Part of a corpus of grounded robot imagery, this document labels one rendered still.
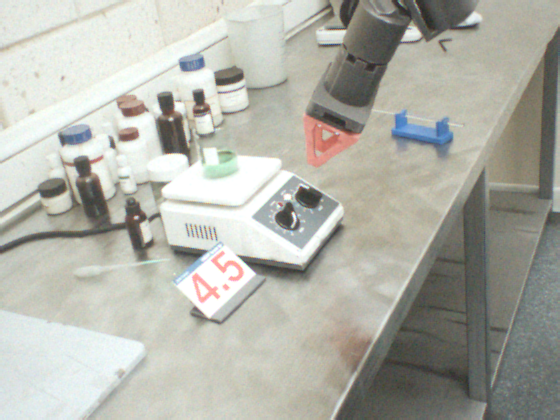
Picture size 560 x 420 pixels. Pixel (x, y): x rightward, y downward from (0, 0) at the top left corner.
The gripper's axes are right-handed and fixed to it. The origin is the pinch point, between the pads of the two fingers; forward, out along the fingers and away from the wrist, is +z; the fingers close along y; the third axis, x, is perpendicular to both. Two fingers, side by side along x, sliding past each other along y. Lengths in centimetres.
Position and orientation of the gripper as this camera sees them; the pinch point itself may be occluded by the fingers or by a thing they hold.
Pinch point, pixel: (318, 152)
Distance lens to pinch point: 83.4
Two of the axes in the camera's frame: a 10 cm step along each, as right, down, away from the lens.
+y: -2.7, 5.7, -7.7
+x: 9.1, 4.2, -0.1
